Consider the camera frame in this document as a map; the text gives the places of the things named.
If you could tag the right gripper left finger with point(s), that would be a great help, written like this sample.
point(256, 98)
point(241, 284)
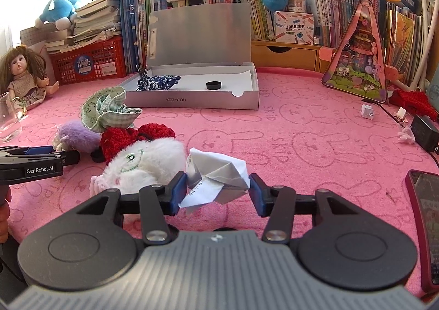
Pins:
point(157, 201)

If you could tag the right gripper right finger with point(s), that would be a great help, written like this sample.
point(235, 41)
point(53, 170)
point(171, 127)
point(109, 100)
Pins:
point(277, 204)

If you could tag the white fluffy plush toy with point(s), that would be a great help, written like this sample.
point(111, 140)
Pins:
point(141, 164)

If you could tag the purple fluffy plush toy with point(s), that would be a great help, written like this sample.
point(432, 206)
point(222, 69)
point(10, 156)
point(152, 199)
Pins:
point(73, 135)

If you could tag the white paper origami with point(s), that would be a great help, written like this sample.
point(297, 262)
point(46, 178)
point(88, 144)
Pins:
point(214, 177)

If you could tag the red crocheted knit item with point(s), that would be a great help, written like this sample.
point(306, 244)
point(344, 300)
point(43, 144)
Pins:
point(113, 140)

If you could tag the green checked fabric doll dress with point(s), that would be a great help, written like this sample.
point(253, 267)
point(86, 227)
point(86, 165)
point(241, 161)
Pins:
point(107, 109)

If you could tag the blue floral fabric pouch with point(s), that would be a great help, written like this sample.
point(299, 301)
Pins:
point(157, 83)

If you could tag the black round lid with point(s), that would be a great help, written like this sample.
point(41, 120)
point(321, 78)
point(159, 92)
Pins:
point(224, 229)

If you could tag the clear glass mug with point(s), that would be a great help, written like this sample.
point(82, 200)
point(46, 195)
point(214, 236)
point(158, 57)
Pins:
point(9, 123)

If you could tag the brown haired baby doll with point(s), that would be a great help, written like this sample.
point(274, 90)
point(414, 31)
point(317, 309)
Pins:
point(23, 76)

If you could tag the red plastic basket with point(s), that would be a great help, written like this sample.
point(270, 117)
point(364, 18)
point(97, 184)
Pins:
point(102, 59)

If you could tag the dark red smartphone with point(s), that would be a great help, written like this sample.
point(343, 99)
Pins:
point(423, 194)

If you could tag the wooden drawer organizer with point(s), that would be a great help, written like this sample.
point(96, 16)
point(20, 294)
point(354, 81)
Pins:
point(287, 55)

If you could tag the small white plug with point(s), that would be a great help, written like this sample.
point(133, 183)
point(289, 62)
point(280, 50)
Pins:
point(401, 113)

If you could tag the silver open cardboard box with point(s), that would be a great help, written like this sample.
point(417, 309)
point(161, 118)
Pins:
point(207, 42)

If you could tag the pink triangular toy house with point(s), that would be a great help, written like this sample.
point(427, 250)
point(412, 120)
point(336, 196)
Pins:
point(358, 66)

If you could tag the blue plush toy left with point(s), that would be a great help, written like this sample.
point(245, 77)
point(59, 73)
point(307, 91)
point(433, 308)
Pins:
point(59, 12)

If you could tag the stack of books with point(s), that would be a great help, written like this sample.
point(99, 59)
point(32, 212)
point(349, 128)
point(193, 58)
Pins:
point(95, 21)

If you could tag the red cloth right side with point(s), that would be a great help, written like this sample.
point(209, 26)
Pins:
point(415, 102)

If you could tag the white label printer box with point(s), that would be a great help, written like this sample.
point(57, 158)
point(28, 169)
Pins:
point(296, 28)

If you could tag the blue thin books row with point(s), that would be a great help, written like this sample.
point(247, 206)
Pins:
point(134, 21)

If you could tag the row of upright books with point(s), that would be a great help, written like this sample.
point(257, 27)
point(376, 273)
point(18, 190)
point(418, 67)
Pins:
point(331, 18)

